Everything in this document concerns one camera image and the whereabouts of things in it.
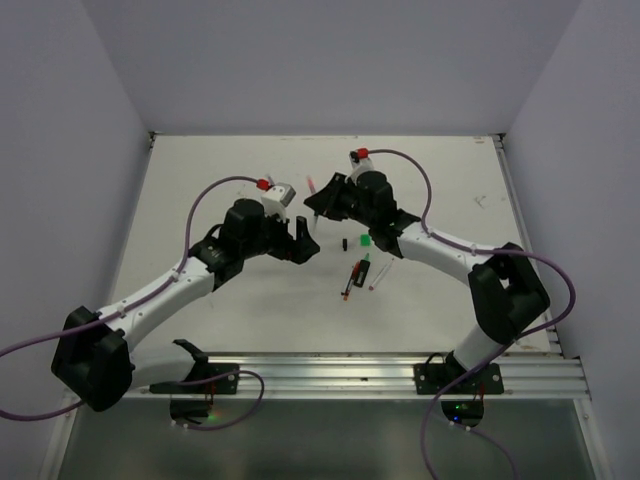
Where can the green highlighter cap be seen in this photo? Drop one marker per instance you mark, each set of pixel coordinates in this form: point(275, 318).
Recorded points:
point(365, 240)

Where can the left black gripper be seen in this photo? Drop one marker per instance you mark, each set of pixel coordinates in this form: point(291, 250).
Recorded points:
point(296, 250)

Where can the right black base bracket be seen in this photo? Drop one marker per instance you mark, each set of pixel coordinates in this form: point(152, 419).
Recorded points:
point(439, 370)

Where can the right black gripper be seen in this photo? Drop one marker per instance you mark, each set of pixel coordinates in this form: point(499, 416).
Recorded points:
point(326, 201)

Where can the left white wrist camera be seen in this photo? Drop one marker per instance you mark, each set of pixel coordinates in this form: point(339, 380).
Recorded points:
point(276, 200)

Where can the left black base bracket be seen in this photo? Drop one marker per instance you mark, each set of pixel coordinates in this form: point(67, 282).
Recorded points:
point(215, 382)

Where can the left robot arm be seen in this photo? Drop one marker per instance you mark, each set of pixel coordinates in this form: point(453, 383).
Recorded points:
point(95, 356)

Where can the green black highlighter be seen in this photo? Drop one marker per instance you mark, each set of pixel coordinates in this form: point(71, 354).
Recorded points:
point(362, 271)

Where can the pink clear pen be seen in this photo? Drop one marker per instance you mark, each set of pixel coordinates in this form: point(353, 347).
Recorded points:
point(311, 185)

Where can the black base bracket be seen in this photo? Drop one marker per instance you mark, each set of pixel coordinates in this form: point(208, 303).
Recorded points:
point(439, 370)
point(215, 382)

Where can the aluminium mounting rail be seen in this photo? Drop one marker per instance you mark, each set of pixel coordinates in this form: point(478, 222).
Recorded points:
point(386, 376)

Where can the pink white marker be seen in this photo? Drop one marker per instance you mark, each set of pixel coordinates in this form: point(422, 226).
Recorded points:
point(381, 275)

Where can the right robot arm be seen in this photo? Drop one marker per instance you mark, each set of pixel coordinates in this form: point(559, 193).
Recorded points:
point(507, 294)

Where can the orange clear pen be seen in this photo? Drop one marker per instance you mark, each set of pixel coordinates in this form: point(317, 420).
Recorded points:
point(346, 298)

